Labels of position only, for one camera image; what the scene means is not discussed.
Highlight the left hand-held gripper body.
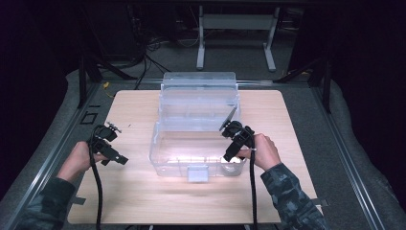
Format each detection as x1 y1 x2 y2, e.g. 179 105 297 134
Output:
90 124 129 167

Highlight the white metal stand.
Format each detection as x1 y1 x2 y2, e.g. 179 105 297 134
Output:
195 5 279 72

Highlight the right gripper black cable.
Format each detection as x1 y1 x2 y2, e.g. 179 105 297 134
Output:
248 133 259 230

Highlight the person's left hand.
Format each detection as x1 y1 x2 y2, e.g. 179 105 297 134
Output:
56 141 108 184

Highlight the black metal frame post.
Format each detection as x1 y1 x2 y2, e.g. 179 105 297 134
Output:
305 58 333 114
77 55 98 110

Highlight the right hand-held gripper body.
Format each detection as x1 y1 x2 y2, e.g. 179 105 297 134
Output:
221 120 257 163

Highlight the grey tape piece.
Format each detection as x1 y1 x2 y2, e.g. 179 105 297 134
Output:
70 195 87 206
313 197 330 208

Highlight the yellow tag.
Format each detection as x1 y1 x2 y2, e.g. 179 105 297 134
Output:
101 81 116 99

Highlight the clear plastic storage box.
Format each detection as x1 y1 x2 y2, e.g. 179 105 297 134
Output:
148 71 249 184

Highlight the bundle of black cables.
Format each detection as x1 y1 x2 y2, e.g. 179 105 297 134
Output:
126 31 173 91

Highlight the person's right hand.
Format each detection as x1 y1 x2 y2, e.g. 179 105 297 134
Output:
236 133 282 173

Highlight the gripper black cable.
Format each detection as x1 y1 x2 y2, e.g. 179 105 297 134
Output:
87 124 105 230
248 133 259 230

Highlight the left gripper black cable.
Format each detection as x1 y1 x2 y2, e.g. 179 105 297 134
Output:
87 124 105 230

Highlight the black tape square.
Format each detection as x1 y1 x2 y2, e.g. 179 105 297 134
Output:
79 110 98 126

